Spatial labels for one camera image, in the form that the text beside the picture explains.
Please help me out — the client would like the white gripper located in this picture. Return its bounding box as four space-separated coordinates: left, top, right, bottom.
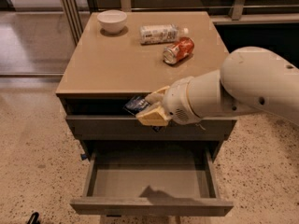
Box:
135 77 201 126

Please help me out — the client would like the dark blue rxbar wrapper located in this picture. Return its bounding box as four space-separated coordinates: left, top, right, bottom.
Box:
123 96 155 123

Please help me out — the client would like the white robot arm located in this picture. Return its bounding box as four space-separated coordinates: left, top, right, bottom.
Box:
136 47 299 126

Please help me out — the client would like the tan drawer cabinet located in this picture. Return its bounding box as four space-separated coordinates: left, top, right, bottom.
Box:
55 10 251 217

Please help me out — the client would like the grey upper drawer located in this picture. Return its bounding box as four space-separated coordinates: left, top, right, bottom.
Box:
66 115 236 141

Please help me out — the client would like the open grey middle drawer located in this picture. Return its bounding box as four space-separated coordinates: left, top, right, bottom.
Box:
70 149 234 217

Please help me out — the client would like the orange soda can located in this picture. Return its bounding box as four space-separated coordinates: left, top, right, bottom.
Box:
163 37 194 65

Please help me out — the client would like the white labelled plastic bottle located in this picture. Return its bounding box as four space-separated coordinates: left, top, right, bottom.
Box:
139 24 189 45

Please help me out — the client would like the blue cabinet side knob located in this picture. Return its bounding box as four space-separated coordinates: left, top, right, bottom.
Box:
80 154 88 161

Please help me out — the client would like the white ceramic bowl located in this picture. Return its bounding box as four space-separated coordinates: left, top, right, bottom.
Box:
97 10 127 34

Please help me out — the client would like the black object on floor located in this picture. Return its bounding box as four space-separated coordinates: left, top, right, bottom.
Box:
27 212 40 224

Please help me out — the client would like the metal railing frame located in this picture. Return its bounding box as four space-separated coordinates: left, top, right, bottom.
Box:
61 0 299 44

